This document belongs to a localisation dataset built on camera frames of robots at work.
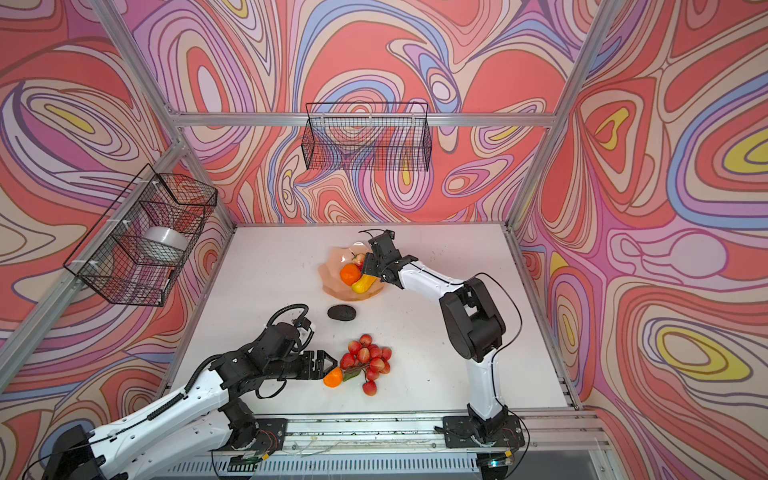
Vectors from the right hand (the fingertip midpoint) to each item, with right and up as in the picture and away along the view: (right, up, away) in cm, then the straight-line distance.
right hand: (375, 269), depth 97 cm
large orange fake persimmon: (-9, -2, +2) cm, 9 cm away
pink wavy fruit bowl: (-15, +3, +8) cm, 18 cm away
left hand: (-11, -24, -19) cm, 33 cm away
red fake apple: (-6, +2, +5) cm, 8 cm away
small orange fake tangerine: (-11, -28, -19) cm, 35 cm away
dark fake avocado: (-10, -14, -4) cm, 17 cm away
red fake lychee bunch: (-2, -23, -17) cm, 29 cm away
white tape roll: (-49, +8, -27) cm, 56 cm away
